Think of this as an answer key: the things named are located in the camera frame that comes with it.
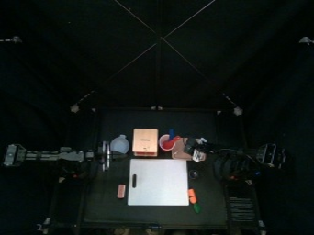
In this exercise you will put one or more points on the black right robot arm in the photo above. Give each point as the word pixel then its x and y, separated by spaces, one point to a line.
pixel 245 156

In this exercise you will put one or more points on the silver frame clamp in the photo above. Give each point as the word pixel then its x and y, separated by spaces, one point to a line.
pixel 305 39
pixel 74 108
pixel 238 110
pixel 156 107

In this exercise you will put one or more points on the translucent plastic jug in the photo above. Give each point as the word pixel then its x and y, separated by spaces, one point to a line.
pixel 119 144

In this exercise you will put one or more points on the white cutting board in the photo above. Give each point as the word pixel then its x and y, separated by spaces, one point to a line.
pixel 158 182

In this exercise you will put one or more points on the red utensil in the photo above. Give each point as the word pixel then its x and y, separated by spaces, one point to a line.
pixel 172 140

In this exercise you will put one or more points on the black panel with white text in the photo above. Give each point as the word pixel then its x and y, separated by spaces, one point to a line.
pixel 242 211

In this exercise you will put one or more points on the pink salmon sushi toy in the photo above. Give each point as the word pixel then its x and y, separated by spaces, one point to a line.
pixel 122 191

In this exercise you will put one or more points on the wooden box with slot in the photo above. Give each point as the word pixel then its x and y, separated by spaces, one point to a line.
pixel 144 141

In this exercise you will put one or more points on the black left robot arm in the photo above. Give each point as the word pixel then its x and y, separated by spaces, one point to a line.
pixel 44 155

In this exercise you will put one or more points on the red cup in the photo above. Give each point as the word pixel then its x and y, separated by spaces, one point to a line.
pixel 164 146

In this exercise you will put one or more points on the blue utensil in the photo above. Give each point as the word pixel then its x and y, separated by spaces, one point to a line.
pixel 171 133

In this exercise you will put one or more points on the small dark round bowl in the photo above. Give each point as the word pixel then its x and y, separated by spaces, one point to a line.
pixel 194 174

